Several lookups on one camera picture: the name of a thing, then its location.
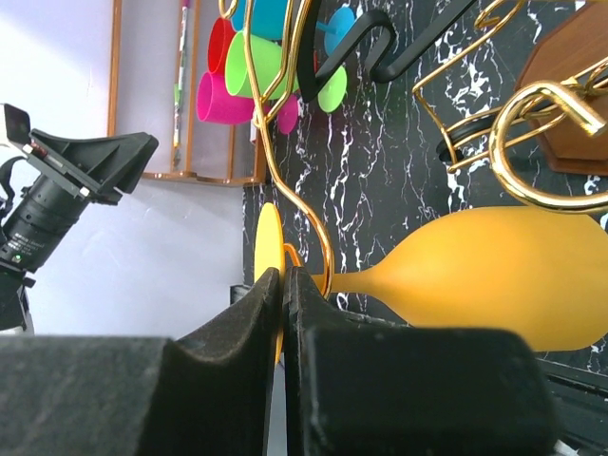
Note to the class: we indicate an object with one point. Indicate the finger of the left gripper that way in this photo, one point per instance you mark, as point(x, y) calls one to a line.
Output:
point(97, 170)

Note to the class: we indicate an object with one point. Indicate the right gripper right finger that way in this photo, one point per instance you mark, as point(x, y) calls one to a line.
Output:
point(357, 385)

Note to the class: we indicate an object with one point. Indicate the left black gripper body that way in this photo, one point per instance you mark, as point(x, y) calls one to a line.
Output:
point(30, 232)

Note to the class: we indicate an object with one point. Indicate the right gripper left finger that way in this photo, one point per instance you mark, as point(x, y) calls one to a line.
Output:
point(207, 393)

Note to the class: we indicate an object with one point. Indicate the magenta wine glass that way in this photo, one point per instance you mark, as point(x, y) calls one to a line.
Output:
point(215, 105)

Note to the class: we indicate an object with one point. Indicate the red wine glass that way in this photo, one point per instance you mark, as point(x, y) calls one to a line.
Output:
point(220, 40)

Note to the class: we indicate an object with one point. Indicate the green wine glass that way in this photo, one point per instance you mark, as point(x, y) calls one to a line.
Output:
point(267, 59)

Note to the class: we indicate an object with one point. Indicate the orange yellow wine glass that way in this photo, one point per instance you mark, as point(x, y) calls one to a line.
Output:
point(538, 274)

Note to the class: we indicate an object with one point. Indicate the green capped marker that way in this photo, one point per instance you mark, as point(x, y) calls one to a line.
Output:
point(179, 83)

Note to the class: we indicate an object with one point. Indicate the wooden tiered shelf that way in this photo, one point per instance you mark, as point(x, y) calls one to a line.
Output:
point(143, 70)

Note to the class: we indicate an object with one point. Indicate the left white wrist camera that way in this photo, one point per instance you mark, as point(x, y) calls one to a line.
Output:
point(15, 126)

